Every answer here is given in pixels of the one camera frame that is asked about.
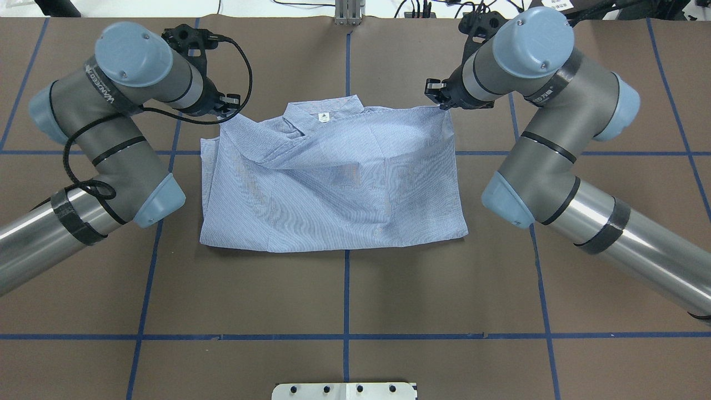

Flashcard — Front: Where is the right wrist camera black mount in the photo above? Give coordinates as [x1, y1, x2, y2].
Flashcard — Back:
[458, 11, 509, 47]

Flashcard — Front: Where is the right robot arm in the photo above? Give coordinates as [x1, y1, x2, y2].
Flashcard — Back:
[424, 7, 710, 325]

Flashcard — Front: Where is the aluminium frame post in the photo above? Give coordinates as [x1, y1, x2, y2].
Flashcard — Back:
[334, 0, 366, 26]

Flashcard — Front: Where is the light blue striped shirt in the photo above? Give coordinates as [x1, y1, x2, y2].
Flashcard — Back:
[199, 96, 469, 253]

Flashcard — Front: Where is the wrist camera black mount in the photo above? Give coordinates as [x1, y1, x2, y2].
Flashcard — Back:
[160, 24, 221, 65]
[458, 11, 509, 47]

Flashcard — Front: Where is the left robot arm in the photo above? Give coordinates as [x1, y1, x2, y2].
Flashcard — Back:
[1, 21, 246, 294]

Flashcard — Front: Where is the brown paper table mat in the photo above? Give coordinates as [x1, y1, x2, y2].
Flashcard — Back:
[2, 15, 709, 399]

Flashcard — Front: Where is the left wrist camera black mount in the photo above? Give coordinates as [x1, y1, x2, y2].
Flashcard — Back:
[160, 24, 221, 65]

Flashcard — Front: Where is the white pedestal base plate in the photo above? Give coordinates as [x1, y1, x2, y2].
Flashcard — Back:
[271, 382, 419, 399]

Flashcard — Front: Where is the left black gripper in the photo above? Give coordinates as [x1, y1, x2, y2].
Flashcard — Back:
[189, 78, 242, 119]

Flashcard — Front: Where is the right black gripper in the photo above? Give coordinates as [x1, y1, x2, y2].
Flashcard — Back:
[424, 68, 477, 111]

